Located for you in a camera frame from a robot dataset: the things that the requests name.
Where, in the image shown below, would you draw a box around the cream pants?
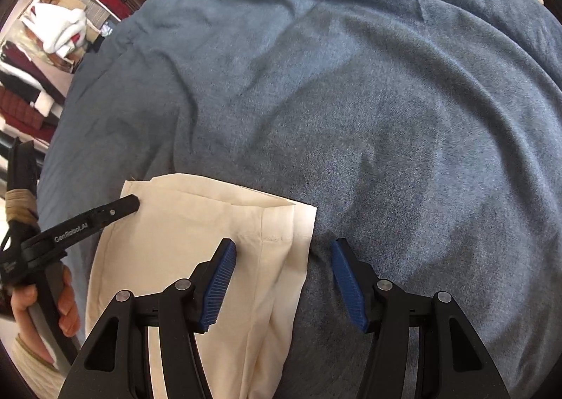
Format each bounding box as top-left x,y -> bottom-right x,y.
85,173 -> 318,399

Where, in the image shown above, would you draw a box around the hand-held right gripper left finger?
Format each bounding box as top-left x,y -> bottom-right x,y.
57,238 -> 238,399

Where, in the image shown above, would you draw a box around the blue-grey blanket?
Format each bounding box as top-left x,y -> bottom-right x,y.
37,0 -> 562,399

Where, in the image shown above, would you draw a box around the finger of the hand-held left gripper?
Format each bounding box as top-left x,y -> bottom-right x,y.
89,193 -> 142,229

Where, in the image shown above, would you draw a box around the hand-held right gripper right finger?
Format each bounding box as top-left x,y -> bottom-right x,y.
330,238 -> 512,399

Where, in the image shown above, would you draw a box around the person's left forearm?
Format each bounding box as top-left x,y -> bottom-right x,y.
9,334 -> 68,399

